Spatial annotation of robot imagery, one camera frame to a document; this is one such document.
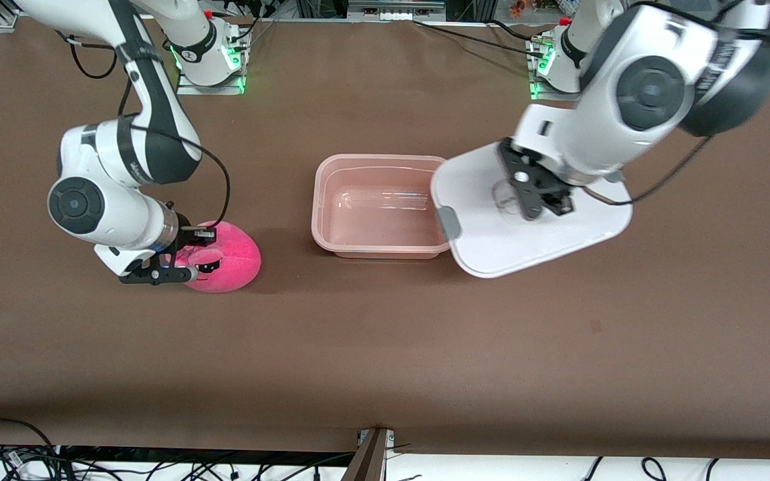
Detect pink plush toy with sunglasses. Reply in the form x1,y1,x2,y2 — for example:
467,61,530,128
174,221,263,294

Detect clear pink plastic box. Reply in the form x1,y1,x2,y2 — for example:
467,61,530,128
311,154,454,261

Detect colourful background object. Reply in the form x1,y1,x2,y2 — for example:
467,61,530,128
508,0,561,18

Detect brown table cover sheet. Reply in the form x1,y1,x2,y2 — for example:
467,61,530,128
0,15,770,459

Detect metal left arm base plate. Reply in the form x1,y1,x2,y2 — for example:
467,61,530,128
529,79,583,103

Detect short black table cable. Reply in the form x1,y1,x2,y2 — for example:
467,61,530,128
489,18,546,43

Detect long black table cable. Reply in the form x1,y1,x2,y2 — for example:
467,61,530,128
413,19,546,59

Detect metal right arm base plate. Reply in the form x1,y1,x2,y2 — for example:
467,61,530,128
176,65,247,96

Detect aluminium frame rail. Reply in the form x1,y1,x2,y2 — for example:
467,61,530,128
348,0,447,21

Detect black cables at right base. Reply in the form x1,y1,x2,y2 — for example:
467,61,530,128
227,0,280,53

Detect black looped floor cable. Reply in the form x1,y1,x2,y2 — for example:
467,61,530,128
0,418,62,470

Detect metal table edge bracket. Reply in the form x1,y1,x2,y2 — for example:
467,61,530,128
341,427,396,481

